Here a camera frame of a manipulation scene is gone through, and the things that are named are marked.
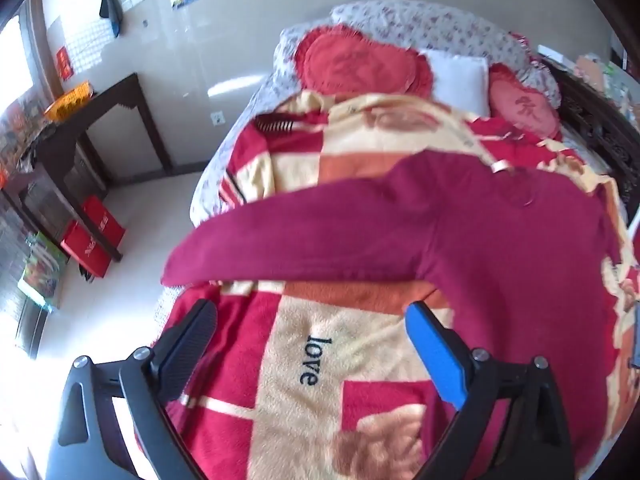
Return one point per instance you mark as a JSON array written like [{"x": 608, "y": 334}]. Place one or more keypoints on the maroon sweater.
[{"x": 475, "y": 220}]

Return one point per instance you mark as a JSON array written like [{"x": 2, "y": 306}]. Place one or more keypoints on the white wall fixture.
[{"x": 132, "y": 0}]

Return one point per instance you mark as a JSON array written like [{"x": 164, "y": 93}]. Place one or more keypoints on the orange plastic basket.
[{"x": 67, "y": 101}]

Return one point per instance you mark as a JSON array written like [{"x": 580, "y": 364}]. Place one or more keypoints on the small red ruffled pillow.
[{"x": 522, "y": 105}]

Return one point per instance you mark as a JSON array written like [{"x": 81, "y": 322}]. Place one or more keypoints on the dark wooden table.
[{"x": 107, "y": 95}]

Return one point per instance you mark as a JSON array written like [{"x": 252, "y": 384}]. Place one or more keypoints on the pile of papers and boxes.
[{"x": 605, "y": 77}]

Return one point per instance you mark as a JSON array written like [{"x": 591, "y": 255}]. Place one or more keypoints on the floral quilt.
[{"x": 400, "y": 20}]

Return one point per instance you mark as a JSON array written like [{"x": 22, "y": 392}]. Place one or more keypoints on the green printed box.
[{"x": 42, "y": 270}]

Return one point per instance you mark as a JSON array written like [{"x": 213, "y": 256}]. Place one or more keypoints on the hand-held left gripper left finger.
[{"x": 192, "y": 340}]

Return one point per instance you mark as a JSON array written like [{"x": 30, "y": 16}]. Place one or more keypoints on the white wall socket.
[{"x": 217, "y": 118}]

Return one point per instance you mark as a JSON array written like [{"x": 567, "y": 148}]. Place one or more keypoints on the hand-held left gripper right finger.
[{"x": 435, "y": 350}]

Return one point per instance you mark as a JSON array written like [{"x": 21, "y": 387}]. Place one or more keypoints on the large red ruffled pillow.
[{"x": 350, "y": 62}]

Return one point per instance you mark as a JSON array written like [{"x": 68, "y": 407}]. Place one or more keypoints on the dark hanging cloth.
[{"x": 110, "y": 5}]

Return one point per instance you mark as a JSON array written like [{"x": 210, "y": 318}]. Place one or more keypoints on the white pillow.
[{"x": 460, "y": 77}]

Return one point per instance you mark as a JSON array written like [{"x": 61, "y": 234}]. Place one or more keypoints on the red wall sign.
[{"x": 63, "y": 62}]

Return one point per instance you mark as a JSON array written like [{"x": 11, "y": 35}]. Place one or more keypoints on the dark carved wooden headboard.
[{"x": 595, "y": 120}]

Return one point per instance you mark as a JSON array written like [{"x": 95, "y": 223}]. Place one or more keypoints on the red and cream printed blanket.
[{"x": 280, "y": 345}]

